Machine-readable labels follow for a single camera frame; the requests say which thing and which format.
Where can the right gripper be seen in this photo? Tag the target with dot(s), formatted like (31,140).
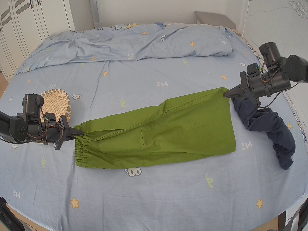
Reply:
(269,85)

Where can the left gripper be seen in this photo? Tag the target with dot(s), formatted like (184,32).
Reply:
(51,133)

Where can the green shorts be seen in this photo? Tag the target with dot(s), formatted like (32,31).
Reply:
(168,131)

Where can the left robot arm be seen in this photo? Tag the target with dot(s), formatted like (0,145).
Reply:
(16,129)

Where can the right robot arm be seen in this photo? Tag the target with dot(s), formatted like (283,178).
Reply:
(297,68)

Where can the round woven basket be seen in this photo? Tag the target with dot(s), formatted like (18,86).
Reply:
(56,102)

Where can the dark blue garment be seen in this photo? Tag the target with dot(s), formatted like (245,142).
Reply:
(276,126)

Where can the bed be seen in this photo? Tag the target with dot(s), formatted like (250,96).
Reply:
(154,196)

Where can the grey bedside table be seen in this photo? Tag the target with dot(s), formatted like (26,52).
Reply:
(211,19)

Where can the white wardrobe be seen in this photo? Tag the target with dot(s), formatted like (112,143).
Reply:
(28,20)

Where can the pale blue quilt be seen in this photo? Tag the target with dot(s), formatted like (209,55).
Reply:
(134,44)

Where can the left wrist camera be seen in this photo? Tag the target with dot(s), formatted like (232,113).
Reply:
(50,119)

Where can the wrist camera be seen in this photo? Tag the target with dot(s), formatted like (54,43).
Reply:
(50,119)
(253,69)

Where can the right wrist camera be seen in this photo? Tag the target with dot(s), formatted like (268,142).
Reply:
(253,69)

